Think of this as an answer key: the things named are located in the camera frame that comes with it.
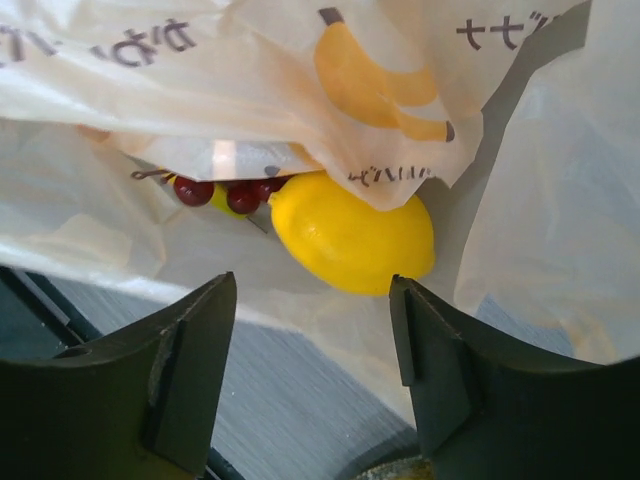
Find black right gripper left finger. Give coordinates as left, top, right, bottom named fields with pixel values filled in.
left=1, top=271, right=236, bottom=479

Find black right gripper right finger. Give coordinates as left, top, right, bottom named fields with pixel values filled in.
left=389, top=276, right=639, bottom=479

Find yellow fake lemon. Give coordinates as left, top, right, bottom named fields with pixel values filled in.
left=268, top=172, right=435, bottom=296

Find dark red fake grapes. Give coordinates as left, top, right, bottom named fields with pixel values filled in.
left=168, top=176, right=289, bottom=218

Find speckled ceramic plate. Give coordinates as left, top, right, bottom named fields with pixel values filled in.
left=353, top=456, right=435, bottom=480

